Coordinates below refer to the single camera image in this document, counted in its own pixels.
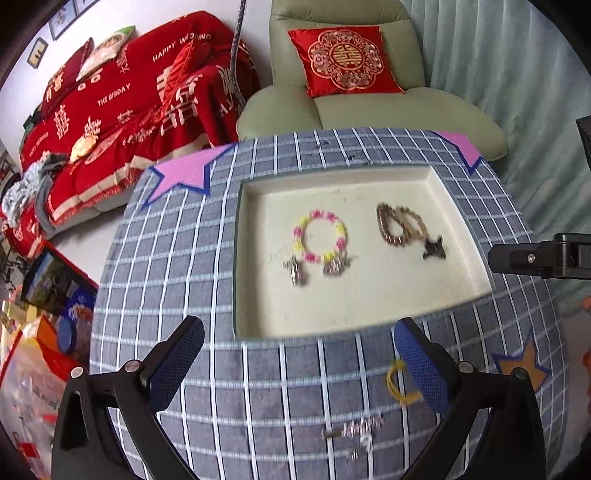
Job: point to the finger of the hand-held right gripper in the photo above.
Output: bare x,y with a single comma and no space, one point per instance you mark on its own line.
585,143
517,258

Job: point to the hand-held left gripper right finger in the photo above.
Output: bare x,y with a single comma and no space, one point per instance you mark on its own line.
422,364

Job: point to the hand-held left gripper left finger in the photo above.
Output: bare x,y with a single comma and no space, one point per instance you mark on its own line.
175,364

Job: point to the cream shallow tray box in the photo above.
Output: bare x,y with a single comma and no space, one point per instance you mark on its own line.
369,286

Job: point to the silver earring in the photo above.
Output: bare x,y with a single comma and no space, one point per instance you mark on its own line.
337,266

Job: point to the silver star charm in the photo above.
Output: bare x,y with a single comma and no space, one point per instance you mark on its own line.
294,272

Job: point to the blue snack box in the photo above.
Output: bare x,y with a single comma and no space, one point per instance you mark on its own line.
83,318

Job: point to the grey checkered star tablecloth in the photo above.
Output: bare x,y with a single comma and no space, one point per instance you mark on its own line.
175,258

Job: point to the blue lidded jar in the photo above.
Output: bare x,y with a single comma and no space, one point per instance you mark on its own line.
66,336

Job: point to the orange red gift box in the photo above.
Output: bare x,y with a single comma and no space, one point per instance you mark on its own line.
57,357

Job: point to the dark landscape printed box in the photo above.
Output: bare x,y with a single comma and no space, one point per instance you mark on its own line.
55,281

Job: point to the clear plastic bag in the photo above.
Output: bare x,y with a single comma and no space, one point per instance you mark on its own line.
27,397

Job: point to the pale green armchair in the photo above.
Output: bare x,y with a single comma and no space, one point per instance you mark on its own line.
360,115

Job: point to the pile of grey clothes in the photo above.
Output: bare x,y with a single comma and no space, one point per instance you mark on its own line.
27,184

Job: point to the golden round fan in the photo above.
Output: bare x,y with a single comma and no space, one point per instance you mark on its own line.
83,146

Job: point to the red embroidered cushion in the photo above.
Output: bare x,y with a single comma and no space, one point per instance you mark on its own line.
344,60

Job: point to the red covered sofa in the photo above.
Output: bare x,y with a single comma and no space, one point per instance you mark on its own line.
120,106

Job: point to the red quilted pillow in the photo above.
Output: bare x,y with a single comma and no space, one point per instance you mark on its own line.
178,78

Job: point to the dark red pillow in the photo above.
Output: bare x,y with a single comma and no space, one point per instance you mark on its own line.
64,69

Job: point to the white green printed pillow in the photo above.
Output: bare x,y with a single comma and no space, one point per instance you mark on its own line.
104,50

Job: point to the small black picture frame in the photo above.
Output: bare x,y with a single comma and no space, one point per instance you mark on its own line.
38,52

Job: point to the large black picture frame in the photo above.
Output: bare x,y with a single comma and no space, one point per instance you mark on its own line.
69,16

